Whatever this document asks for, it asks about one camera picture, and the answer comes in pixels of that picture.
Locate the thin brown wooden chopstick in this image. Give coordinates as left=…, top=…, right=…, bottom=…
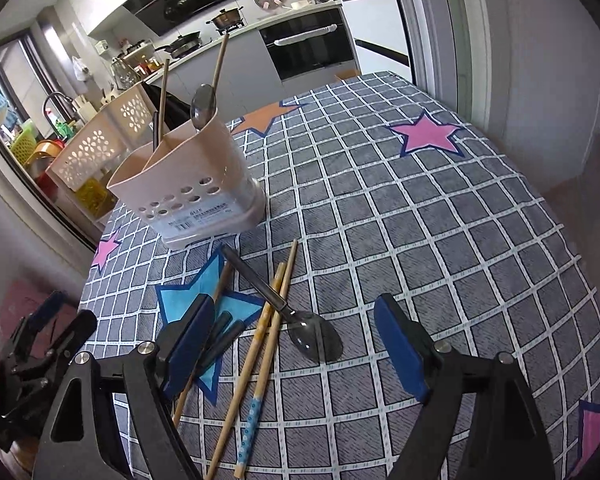
left=172, top=259, right=234, bottom=428

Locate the green plastic basket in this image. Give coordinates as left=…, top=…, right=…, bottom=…
left=9, top=125, right=38, bottom=166

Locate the long bamboo chopstick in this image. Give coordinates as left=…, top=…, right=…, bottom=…
left=211, top=32, right=230, bottom=91

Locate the beige flower-pattern storage basket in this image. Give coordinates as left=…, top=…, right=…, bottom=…
left=47, top=82, right=155, bottom=192

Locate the black frying pan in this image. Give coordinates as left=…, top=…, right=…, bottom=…
left=155, top=32, right=201, bottom=58

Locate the copper cooking pot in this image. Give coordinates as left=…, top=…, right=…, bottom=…
left=208, top=6, right=245, bottom=34

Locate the black kitchen faucet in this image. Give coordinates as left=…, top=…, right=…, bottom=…
left=42, top=91, right=80, bottom=131

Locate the dark brown wooden chopstick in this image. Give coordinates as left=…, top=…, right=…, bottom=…
left=154, top=58, right=171, bottom=150

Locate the pink perforated utensil holder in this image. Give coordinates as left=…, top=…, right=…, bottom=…
left=108, top=115, right=265, bottom=250

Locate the built-in black oven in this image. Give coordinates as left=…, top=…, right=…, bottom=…
left=260, top=8, right=354, bottom=80

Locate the black chopstick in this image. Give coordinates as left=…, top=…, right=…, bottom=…
left=196, top=320, right=246, bottom=376
left=199, top=311, right=233, bottom=363

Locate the grey checkered star tablecloth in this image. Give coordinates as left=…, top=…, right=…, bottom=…
left=76, top=70, right=600, bottom=480

